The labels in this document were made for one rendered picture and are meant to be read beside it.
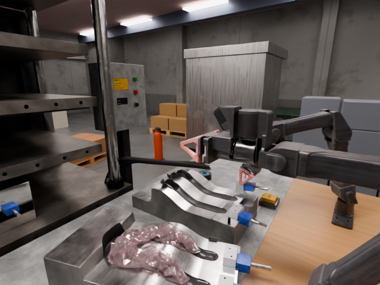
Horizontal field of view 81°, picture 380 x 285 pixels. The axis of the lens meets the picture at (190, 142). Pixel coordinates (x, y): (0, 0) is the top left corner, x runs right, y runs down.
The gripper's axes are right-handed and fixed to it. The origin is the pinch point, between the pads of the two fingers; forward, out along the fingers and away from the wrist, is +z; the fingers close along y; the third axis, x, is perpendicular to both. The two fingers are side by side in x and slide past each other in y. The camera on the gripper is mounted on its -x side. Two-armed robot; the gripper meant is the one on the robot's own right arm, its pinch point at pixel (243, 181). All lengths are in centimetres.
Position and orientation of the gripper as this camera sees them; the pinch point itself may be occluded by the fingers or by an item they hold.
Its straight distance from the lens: 100.1
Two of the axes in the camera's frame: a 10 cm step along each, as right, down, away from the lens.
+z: -3.7, 8.5, 3.8
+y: -5.4, 1.3, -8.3
